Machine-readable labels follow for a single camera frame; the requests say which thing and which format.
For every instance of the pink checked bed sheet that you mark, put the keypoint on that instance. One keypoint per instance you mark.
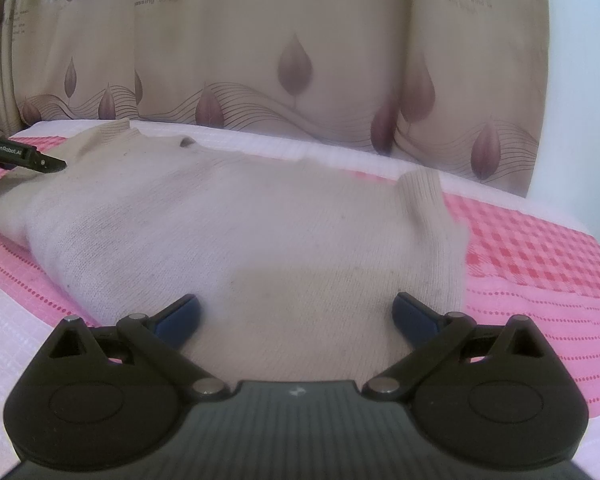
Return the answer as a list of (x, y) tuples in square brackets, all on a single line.
[(540, 280)]

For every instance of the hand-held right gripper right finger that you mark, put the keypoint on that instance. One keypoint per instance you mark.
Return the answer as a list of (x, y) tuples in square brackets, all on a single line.
[(416, 321)]

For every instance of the beige knit sweater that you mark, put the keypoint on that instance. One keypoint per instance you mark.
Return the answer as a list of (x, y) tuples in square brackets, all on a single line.
[(205, 240)]

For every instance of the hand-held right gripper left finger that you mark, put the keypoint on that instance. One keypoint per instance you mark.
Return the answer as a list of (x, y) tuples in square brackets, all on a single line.
[(176, 321)]

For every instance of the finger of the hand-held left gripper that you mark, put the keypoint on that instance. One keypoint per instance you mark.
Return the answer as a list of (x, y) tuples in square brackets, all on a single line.
[(15, 152)]

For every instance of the beige leaf print curtain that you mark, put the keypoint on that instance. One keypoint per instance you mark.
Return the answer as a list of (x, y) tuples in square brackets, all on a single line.
[(260, 40)]

